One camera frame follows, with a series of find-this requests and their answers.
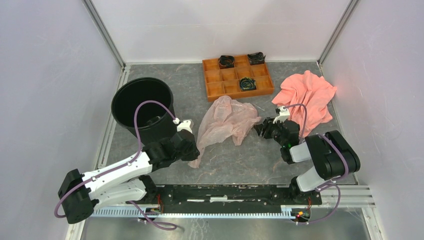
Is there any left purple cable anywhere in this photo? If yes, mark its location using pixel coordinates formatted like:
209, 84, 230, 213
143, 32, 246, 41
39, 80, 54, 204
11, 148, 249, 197
53, 100, 180, 220

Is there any black bag roll front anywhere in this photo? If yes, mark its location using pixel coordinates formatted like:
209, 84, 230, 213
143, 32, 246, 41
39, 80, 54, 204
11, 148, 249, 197
239, 77, 257, 92

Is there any pink translucent trash bag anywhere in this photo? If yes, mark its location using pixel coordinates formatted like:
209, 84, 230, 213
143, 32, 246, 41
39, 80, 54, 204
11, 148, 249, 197
188, 95, 261, 169

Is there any salmon pink cloth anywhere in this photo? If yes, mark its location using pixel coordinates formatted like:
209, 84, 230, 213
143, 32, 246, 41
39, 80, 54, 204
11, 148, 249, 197
271, 70, 337, 138

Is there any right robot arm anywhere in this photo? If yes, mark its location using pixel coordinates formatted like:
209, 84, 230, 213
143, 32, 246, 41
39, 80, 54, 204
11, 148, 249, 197
253, 117, 361, 204

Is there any white slotted cable duct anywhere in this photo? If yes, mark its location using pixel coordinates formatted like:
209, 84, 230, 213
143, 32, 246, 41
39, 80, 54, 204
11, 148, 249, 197
91, 206, 295, 220

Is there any black plastic trash bin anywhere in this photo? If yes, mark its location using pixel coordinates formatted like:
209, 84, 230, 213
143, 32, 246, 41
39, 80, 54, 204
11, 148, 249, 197
111, 77, 177, 145

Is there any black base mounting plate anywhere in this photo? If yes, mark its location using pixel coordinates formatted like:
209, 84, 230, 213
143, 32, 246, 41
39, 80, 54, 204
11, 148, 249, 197
138, 184, 323, 214

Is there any black bag roll left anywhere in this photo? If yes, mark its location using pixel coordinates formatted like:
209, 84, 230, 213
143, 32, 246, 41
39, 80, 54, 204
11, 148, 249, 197
218, 55, 235, 69

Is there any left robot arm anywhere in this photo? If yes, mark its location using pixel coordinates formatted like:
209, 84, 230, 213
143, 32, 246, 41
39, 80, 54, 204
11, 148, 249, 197
54, 129, 200, 224

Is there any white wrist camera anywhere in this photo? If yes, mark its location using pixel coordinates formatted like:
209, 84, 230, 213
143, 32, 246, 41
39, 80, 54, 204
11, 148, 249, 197
272, 105, 291, 124
172, 117, 194, 134

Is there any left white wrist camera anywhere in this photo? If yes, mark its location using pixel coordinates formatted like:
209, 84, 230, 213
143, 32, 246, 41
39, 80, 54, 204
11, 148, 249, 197
172, 117, 194, 134

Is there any orange compartment tray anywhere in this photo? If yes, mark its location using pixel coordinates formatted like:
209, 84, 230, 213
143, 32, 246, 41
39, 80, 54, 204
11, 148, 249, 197
202, 54, 275, 102

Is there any black bag roll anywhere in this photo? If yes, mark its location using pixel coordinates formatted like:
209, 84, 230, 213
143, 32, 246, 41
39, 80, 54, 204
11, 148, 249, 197
239, 77, 257, 92
246, 52, 266, 66
218, 55, 235, 69

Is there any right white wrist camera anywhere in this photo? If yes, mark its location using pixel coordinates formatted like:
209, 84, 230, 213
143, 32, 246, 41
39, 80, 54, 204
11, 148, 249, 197
272, 105, 291, 124

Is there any black bag roll right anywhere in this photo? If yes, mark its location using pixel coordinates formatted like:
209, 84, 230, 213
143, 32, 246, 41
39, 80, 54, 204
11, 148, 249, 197
246, 52, 266, 66

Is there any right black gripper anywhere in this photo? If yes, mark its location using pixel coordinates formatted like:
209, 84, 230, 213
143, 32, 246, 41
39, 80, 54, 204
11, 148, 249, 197
252, 116, 286, 147

